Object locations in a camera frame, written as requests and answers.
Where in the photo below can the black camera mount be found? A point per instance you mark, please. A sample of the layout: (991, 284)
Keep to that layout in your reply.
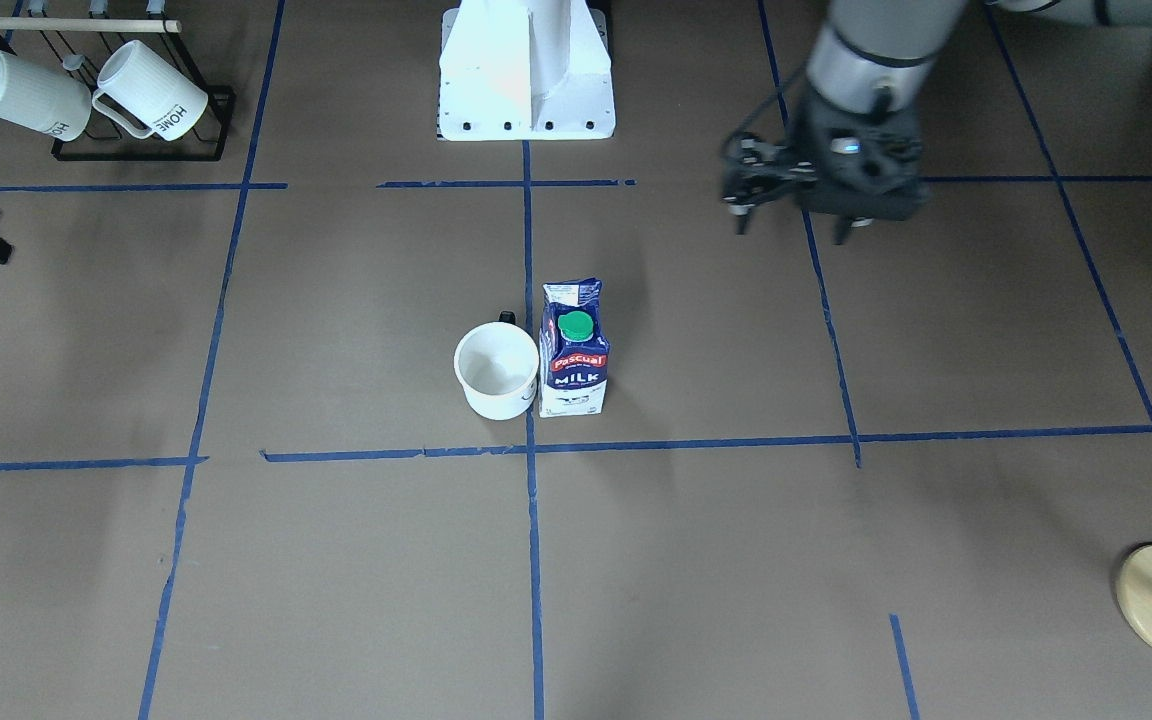
(852, 209)

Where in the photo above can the black wire mug rack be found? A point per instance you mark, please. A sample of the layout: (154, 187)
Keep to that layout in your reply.
(79, 41)

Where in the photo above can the white smiley face mug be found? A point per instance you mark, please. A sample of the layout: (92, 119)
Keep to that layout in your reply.
(497, 366)

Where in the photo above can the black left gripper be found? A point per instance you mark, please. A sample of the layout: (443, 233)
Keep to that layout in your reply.
(804, 150)

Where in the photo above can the blue milk carton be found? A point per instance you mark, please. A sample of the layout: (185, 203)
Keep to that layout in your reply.
(574, 352)

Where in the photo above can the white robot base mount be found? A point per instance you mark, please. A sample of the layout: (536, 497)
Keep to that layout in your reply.
(526, 71)

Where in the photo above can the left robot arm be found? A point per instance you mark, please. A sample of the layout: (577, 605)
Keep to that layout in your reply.
(869, 56)

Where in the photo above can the white ribbed HOME mug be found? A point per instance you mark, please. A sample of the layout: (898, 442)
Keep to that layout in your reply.
(146, 95)

